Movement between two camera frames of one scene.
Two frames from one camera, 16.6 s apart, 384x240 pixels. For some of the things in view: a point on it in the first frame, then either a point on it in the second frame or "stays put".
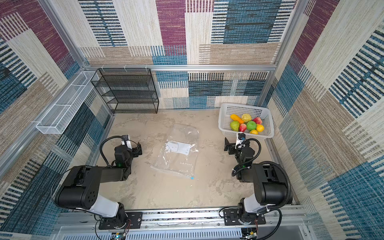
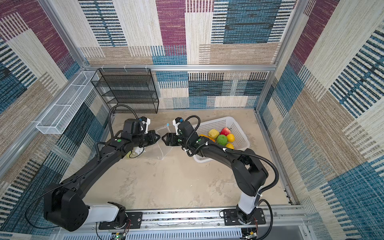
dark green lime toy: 251,125 -> 222,140
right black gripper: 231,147 -> 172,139
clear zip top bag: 178,152 -> 159,149
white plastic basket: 225,110 -> 241,141
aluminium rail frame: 279,224 stays put
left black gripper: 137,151 -> 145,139
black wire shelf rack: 127,90 stays put
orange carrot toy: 236,118 -> 213,140
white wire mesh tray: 56,120 stays put
